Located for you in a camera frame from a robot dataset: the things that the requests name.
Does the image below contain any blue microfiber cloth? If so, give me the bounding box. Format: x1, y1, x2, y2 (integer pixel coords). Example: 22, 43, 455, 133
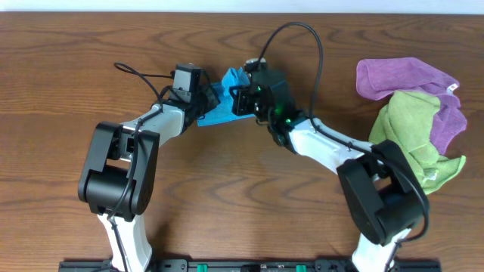
197, 67, 254, 127

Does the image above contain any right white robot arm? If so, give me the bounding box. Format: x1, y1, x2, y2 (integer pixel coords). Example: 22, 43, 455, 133
229, 67, 429, 271

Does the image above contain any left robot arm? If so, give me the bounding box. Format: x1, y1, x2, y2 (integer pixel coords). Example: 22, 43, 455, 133
78, 84, 220, 271

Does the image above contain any purple microfiber cloth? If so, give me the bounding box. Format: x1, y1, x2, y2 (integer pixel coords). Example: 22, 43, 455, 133
356, 57, 467, 155

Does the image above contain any green microfiber cloth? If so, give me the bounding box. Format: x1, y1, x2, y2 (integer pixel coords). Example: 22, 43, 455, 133
368, 91, 467, 194

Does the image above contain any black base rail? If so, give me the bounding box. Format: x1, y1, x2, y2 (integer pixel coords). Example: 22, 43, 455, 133
58, 258, 442, 272

